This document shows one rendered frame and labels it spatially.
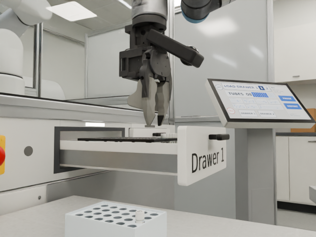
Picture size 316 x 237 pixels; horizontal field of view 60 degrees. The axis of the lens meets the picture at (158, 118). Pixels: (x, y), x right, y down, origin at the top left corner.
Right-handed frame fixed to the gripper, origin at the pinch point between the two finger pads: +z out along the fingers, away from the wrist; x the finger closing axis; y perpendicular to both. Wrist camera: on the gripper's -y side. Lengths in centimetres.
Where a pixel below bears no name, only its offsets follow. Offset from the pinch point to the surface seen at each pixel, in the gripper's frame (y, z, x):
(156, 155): 0.1, 7.3, 0.0
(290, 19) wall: 19, -154, -372
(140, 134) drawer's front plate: 28.0, 3.7, -32.1
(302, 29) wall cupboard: 2, -125, -336
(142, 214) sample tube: -7.6, 13.5, 15.4
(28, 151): 26.1, 7.0, 10.8
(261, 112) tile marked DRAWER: 1, -7, -96
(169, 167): -2.6, 9.3, -0.2
